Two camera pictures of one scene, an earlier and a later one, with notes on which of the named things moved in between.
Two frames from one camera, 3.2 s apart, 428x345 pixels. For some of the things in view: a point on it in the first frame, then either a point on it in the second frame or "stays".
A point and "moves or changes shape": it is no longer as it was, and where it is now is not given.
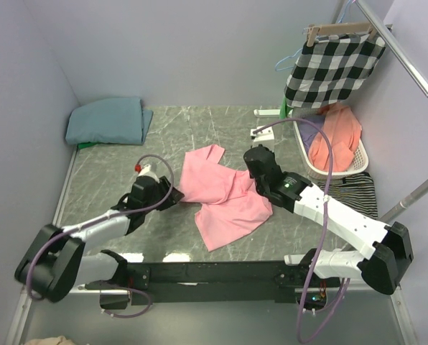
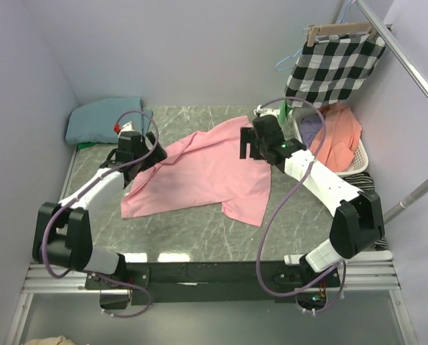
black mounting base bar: [212, 283] stays
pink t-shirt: [228, 200] moves or changes shape
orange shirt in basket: [343, 131] stays
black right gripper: [267, 148] -> [248, 136]
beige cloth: [60, 340] stays
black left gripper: [174, 196] -> [158, 155]
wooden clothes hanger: [314, 30] stays
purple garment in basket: [307, 130] stays
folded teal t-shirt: [113, 120] stays
